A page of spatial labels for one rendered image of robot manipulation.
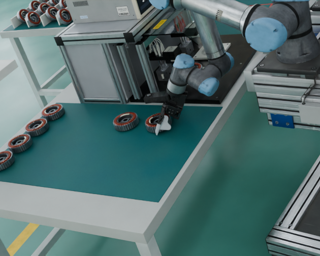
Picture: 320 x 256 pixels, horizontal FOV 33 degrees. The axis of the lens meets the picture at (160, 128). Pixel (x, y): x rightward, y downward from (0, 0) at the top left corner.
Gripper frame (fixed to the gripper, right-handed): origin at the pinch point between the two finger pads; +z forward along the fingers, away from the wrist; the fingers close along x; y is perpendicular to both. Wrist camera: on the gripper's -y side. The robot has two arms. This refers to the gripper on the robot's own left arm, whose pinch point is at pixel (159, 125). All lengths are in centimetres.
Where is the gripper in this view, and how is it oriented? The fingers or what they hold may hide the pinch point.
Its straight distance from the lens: 232.2
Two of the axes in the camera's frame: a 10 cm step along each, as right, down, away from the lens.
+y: 9.4, 3.3, -0.5
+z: -2.3, 7.5, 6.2
